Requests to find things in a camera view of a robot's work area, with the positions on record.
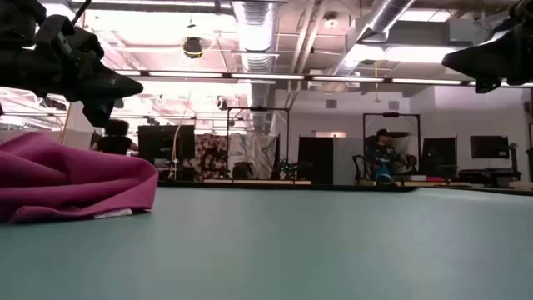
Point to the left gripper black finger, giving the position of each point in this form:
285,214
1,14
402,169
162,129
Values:
108,85
99,114

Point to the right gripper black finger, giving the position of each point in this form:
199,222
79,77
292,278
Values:
487,58
487,84

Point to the magenta towel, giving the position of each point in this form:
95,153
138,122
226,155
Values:
62,179

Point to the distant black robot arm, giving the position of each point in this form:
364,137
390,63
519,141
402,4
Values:
212,162
291,168

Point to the beige curtain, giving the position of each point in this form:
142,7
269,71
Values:
81,139

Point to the person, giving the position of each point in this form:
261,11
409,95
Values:
114,143
383,156

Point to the black computer monitor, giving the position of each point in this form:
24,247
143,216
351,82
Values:
162,143
439,154

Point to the black equipment desk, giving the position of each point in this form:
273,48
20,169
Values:
487,177

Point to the black ceiling dome device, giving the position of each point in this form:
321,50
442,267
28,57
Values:
192,46

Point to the distant wooden table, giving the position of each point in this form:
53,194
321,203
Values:
258,182
441,183

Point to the floral patterned cloth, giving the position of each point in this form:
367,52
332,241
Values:
210,141

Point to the long ceiling light strip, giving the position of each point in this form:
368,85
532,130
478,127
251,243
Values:
266,76

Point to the grey partition panel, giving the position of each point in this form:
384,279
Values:
347,162

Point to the round ceiling lamp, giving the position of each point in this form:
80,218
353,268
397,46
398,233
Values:
331,21

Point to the black partition panel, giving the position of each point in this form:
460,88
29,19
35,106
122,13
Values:
315,160

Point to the green table mat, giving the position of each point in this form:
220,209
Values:
291,250

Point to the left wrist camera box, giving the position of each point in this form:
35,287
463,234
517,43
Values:
62,37

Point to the black wall-mounted monitor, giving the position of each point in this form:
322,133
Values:
489,146

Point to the grey rectangular air duct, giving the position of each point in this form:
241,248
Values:
424,31

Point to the grey square wall vent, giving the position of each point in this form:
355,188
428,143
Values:
331,104
393,105

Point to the smooth silver air duct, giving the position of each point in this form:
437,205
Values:
387,16

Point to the small round ceiling camera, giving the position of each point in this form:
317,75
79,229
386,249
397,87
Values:
221,103

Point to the ribbed silver air duct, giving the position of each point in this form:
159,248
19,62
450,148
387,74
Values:
256,37

